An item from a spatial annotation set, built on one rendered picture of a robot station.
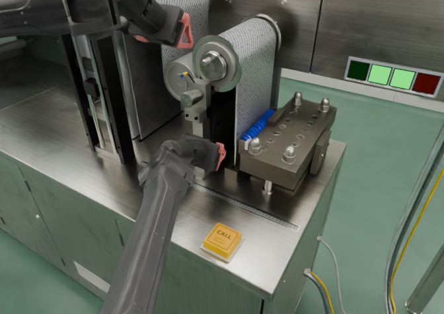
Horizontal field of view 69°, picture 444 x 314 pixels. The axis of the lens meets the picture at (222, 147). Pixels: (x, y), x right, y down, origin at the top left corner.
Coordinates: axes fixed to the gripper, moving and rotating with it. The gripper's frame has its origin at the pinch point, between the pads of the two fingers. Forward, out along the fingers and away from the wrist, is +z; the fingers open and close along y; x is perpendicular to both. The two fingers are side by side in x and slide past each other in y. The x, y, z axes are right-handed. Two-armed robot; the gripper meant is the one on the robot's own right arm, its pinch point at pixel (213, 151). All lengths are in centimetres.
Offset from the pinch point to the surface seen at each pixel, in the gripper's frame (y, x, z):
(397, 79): 35, 31, 31
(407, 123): 53, 34, 269
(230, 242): 12.8, -18.8, -4.5
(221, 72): -2.7, 19.7, -1.8
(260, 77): 0.8, 22.2, 16.0
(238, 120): 0.7, 8.8, 8.9
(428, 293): 75, -47, 96
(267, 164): 12.7, -0.2, 7.7
